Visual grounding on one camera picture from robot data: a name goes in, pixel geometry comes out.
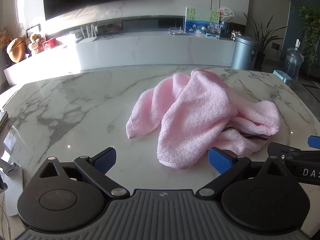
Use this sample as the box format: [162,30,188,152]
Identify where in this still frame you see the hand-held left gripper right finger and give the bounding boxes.
[196,147,288,201]

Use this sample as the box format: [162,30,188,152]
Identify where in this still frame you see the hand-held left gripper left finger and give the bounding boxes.
[32,147,130,201]

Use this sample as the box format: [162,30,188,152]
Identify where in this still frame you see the pink towel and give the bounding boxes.
[126,68,282,170]

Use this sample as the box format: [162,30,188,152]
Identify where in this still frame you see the light blue plastic stool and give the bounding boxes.
[272,69,292,87]

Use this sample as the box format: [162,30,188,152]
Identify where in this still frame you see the clear water bottle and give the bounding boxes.
[284,46,305,80]

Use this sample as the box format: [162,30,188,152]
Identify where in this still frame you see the white phone stand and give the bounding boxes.
[0,152,24,217]

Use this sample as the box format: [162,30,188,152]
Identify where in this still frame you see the grey metal trash can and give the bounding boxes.
[230,35,260,70]

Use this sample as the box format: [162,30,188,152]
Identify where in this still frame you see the green climbing plant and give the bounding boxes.
[295,5,320,68]

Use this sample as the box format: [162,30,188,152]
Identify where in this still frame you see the potted plant with long leaves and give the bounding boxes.
[242,11,288,71]

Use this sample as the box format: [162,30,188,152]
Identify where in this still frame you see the white router with antennas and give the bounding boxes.
[79,24,98,43]

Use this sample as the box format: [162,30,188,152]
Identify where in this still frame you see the red gift box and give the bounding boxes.
[42,37,58,52]

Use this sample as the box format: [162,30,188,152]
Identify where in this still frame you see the small photo card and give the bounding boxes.
[206,23,221,39]

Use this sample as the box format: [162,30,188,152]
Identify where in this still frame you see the dark vase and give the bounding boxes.
[219,21,232,39]

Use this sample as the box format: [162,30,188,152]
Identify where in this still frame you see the flat grey router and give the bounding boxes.
[168,22,188,35]

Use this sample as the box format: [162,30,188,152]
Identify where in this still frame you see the brown teddy bear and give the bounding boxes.
[27,33,44,54]

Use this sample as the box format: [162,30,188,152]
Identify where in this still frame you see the round wooden ornament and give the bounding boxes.
[6,37,27,63]

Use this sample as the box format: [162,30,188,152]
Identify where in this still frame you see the round paper fan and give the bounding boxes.
[217,7,235,23]

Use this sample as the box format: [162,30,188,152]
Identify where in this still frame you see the dried flower bunch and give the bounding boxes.
[0,27,12,48]

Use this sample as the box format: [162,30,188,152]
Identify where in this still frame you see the tangled black cables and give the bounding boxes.
[102,25,125,40]

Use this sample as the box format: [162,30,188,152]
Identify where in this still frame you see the painting in acrylic frame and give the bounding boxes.
[185,7,220,34]

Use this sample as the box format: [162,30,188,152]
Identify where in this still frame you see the black picture frame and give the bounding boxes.
[25,24,41,39]

